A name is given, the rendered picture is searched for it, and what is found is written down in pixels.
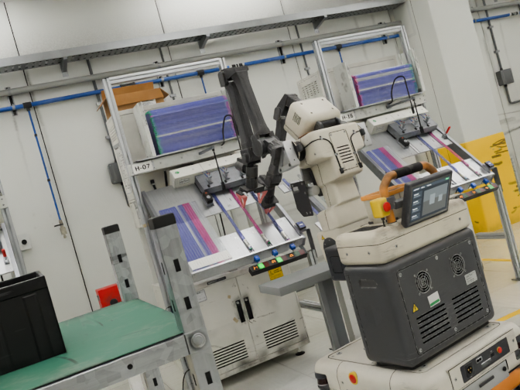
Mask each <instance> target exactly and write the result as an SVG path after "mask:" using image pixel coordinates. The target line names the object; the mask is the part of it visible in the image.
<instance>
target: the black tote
mask: <svg viewBox="0 0 520 390"><path fill-rule="evenodd" d="M66 352H67V350H66V348H65V344H64V342H63V337H62V333H61V331H60V326H59V324H58V320H57V318H56V313H55V309H54V307H53V302H52V299H51V296H50V291H49V289H48V285H47V283H46V278H45V275H43V274H42V273H41V272H40V271H35V272H31V273H28V274H25V275H21V276H18V277H15V278H12V279H8V280H5V281H2V282H0V376H1V375H5V374H8V373H9V372H12V371H16V370H19V369H20V368H24V367H27V366H29V365H31V364H35V363H38V362H40V361H44V360H46V359H49V358H52V357H55V356H57V355H60V354H63V353H66Z"/></svg>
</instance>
